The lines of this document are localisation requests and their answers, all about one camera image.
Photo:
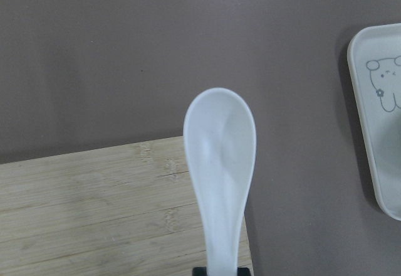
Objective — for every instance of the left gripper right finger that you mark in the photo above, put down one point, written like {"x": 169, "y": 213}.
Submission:
{"x": 243, "y": 271}

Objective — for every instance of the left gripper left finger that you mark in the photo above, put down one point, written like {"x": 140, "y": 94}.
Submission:
{"x": 199, "y": 271}

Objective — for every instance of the white ceramic spoon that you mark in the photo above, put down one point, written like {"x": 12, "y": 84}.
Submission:
{"x": 220, "y": 147}

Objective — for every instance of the wooden cutting board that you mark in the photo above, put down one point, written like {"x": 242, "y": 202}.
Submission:
{"x": 123, "y": 210}

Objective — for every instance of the cream rabbit tray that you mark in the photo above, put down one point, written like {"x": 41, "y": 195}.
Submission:
{"x": 373, "y": 57}

